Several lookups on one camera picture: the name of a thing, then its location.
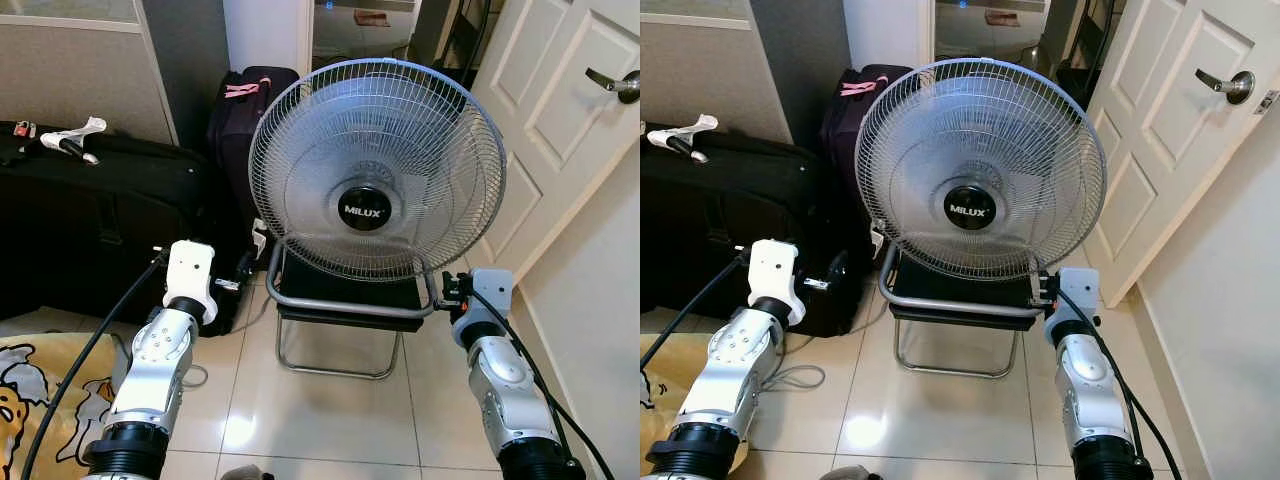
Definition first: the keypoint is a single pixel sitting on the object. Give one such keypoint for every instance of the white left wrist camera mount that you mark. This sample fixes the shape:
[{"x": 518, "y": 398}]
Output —
[
  {"x": 772, "y": 270},
  {"x": 190, "y": 270}
]

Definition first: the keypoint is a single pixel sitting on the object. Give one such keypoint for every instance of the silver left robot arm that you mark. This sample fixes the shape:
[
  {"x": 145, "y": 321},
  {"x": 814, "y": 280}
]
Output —
[
  {"x": 740, "y": 360},
  {"x": 150, "y": 370}
]

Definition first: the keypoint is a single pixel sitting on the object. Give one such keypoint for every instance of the grey Milux electric fan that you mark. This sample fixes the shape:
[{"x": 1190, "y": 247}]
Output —
[
  {"x": 365, "y": 210},
  {"x": 970, "y": 210}
]

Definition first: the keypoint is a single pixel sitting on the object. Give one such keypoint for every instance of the pink ribbon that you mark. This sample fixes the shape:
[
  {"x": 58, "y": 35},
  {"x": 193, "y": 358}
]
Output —
[
  {"x": 243, "y": 89},
  {"x": 858, "y": 86}
]

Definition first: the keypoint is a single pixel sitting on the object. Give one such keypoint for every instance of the white luggage tag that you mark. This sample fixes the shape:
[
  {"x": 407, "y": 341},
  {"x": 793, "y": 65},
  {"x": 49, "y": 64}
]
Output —
[
  {"x": 259, "y": 238},
  {"x": 877, "y": 236}
]

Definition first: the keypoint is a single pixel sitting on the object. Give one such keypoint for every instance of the small red suitcase tag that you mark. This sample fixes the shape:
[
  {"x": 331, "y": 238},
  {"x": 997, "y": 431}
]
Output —
[{"x": 24, "y": 130}]

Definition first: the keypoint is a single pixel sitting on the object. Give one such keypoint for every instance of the white panel door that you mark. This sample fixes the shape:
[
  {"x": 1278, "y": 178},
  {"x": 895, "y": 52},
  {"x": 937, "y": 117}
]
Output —
[
  {"x": 560, "y": 130},
  {"x": 1160, "y": 150}
]

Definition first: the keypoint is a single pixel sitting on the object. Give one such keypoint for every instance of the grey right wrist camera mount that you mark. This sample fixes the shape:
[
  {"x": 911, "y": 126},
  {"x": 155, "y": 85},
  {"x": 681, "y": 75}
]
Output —
[
  {"x": 1080, "y": 290},
  {"x": 492, "y": 290}
]

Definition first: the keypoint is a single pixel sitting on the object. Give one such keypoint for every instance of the large black suitcase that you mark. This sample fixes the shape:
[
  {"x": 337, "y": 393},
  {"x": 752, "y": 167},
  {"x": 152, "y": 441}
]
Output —
[
  {"x": 100, "y": 220},
  {"x": 720, "y": 220}
]

